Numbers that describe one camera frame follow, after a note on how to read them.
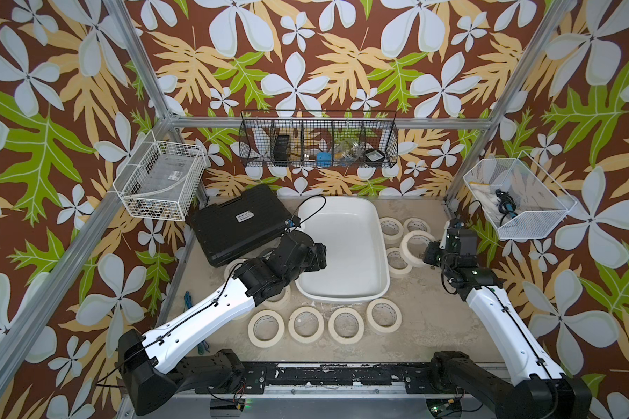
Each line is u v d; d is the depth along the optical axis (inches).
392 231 42.0
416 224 42.6
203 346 31.5
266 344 31.0
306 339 31.4
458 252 23.4
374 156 37.6
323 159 37.3
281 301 33.9
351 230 42.3
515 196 33.1
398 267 37.8
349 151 37.4
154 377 14.7
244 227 39.6
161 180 31.3
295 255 20.8
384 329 32.0
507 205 31.8
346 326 33.1
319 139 38.4
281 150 38.7
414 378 29.2
